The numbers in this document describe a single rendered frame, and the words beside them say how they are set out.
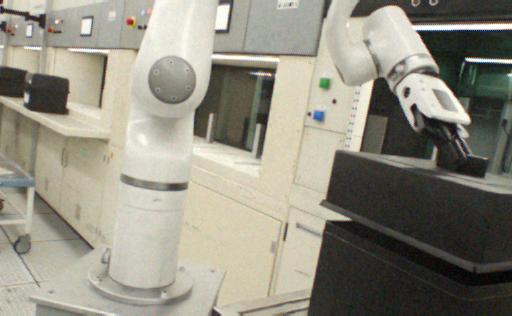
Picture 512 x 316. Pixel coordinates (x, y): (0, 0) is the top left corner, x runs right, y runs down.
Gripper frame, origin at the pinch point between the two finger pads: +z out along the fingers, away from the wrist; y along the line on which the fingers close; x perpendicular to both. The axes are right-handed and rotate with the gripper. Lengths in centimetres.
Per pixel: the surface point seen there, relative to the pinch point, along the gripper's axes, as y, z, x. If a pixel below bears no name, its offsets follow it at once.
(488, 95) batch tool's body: 79, -46, 21
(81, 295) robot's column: -50, 5, 41
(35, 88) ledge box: -31, -199, 216
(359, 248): -13.8, 9.2, 14.0
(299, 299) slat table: -11.1, 10.3, 35.1
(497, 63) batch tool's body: 79, -53, 13
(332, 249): -13.7, 6.8, 19.7
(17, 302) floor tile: -43, -47, 200
